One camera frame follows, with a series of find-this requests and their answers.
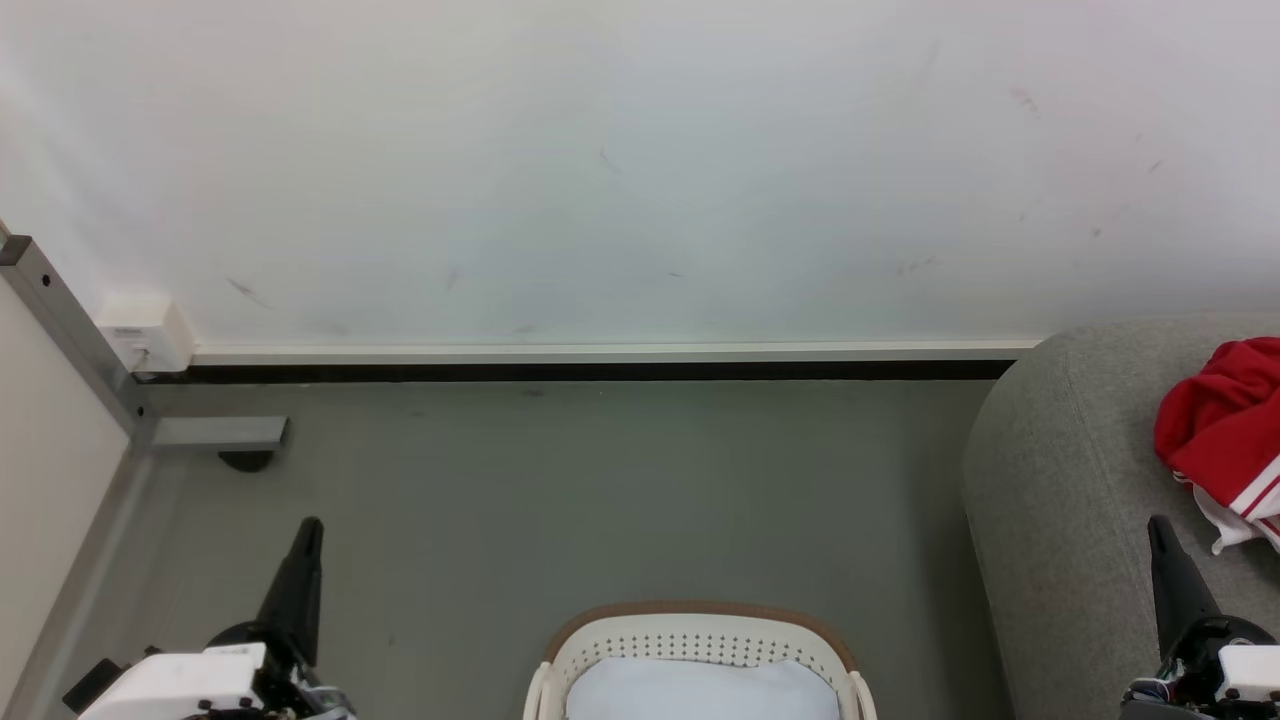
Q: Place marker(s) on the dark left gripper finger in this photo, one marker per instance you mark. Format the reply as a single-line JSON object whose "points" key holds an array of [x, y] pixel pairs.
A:
{"points": [[298, 590]]}

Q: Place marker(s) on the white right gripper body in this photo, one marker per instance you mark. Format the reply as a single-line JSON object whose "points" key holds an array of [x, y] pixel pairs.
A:
{"points": [[1235, 670]]}

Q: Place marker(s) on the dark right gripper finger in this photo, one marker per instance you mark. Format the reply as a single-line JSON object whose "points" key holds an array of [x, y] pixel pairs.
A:
{"points": [[1175, 590]]}

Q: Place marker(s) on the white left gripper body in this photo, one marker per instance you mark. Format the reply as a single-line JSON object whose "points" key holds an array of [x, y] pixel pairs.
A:
{"points": [[180, 685]]}

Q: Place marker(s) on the red shorts with white stripe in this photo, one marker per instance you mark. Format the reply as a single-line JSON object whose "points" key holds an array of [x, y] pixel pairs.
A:
{"points": [[1225, 400]]}

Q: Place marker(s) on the white perforated laundry basket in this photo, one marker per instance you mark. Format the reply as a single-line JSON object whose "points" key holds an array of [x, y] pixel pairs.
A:
{"points": [[700, 630]]}

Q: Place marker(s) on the grey fabric sofa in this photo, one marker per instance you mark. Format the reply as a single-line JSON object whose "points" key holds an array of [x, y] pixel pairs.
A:
{"points": [[1070, 500]]}

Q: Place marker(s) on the black round foot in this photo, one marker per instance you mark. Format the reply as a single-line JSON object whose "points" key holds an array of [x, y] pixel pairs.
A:
{"points": [[246, 461]]}

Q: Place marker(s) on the beige partition panel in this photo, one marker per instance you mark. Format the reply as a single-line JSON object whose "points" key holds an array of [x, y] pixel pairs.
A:
{"points": [[45, 470]]}

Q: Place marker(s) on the white garment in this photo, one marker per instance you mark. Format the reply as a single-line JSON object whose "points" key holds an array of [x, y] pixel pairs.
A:
{"points": [[700, 692]]}

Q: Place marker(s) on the white and black baseboard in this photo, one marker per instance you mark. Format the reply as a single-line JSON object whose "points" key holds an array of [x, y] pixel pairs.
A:
{"points": [[700, 362]]}

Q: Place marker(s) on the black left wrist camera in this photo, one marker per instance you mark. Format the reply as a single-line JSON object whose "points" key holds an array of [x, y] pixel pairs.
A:
{"points": [[92, 687]]}

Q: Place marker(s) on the white wall socket box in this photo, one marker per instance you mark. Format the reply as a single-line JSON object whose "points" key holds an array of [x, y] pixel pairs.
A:
{"points": [[148, 332]]}

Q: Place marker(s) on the grey metal frame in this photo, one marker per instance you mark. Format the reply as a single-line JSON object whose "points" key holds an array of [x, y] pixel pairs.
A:
{"points": [[70, 320]]}

